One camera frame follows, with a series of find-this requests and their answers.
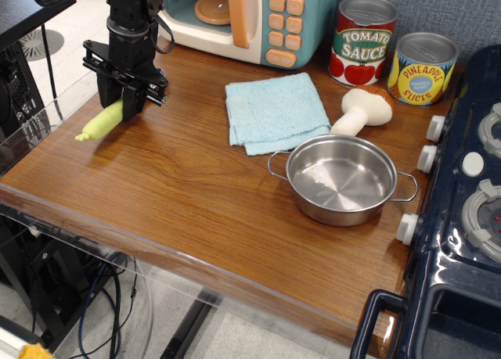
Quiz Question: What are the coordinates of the dark blue toy stove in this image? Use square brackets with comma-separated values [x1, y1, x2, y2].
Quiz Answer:
[351, 45, 500, 358]

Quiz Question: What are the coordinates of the grey stove burner lower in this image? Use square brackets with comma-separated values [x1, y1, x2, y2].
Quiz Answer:
[461, 179, 500, 262]

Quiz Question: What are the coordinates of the stainless steel pot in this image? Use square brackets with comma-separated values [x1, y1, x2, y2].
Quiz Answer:
[267, 135, 420, 227]

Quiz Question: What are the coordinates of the white stove knob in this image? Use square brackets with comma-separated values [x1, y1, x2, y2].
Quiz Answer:
[417, 145, 438, 174]
[396, 214, 419, 246]
[426, 115, 446, 142]

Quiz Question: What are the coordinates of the white stove knob upper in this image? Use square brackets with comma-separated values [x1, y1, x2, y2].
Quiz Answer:
[426, 115, 446, 142]

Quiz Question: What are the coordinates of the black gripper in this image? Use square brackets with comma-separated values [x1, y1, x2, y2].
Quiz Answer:
[83, 19, 168, 121]

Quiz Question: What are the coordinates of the black cable under table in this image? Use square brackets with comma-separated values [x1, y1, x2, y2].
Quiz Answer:
[70, 257, 138, 359]

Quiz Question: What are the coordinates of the black desk top left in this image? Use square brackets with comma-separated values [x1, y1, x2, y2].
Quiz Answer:
[1, 0, 77, 50]

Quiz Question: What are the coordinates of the grey stove burner upper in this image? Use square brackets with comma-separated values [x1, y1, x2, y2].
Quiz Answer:
[478, 102, 501, 158]

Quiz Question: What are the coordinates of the blue cable under table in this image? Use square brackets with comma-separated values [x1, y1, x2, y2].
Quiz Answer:
[77, 263, 122, 359]

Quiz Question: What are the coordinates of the plush white brown mushroom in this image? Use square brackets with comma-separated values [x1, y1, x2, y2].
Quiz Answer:
[330, 85, 395, 136]

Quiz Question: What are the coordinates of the light blue folded cloth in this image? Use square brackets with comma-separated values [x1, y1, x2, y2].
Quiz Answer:
[225, 73, 330, 156]

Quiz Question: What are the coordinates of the pineapple slices can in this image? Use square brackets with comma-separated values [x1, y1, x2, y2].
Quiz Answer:
[387, 32, 460, 106]

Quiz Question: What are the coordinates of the spoon with yellow-green handle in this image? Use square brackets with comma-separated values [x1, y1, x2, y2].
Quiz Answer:
[75, 99, 123, 142]

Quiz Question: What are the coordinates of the grey stove burner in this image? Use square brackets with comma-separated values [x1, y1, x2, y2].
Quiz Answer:
[478, 102, 501, 158]
[461, 179, 500, 262]

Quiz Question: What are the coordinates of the tomato sauce can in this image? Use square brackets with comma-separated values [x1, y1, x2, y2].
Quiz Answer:
[329, 0, 398, 86]

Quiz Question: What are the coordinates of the yellow fuzzy object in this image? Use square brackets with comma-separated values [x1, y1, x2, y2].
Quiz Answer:
[17, 343, 54, 359]

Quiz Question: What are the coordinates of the black table leg base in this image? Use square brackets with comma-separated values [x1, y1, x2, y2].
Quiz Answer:
[160, 296, 218, 359]

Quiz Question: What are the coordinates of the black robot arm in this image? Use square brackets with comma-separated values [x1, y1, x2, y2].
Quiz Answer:
[83, 0, 168, 121]

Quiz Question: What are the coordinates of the clear acrylic table guard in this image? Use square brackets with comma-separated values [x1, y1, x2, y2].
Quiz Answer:
[0, 0, 220, 309]

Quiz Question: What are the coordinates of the white stove knob lower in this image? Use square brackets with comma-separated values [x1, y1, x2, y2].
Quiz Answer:
[396, 214, 419, 246]

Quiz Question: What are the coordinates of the black computer tower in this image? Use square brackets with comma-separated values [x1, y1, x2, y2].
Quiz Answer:
[1, 41, 45, 141]

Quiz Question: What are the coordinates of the toy microwave oven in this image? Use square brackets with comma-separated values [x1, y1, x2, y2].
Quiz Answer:
[160, 0, 337, 70]

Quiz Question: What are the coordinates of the white stove knob middle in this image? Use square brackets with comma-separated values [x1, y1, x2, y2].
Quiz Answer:
[417, 145, 438, 174]

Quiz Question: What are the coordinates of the white round stove button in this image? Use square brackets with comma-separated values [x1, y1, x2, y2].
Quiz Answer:
[461, 152, 485, 178]

